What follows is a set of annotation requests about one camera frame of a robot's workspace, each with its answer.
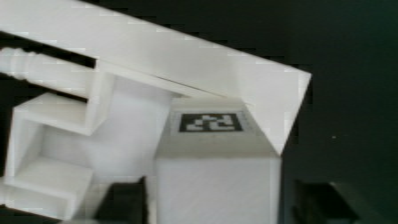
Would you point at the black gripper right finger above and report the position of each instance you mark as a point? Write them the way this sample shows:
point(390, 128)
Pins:
point(329, 204)

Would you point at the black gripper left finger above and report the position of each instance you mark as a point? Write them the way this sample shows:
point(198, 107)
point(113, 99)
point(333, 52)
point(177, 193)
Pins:
point(123, 207)

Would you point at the white chair leg block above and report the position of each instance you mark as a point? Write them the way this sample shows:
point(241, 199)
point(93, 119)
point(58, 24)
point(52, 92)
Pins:
point(218, 166)

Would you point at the white chair seat piece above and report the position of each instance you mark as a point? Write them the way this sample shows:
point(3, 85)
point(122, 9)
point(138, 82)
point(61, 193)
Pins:
point(86, 129)

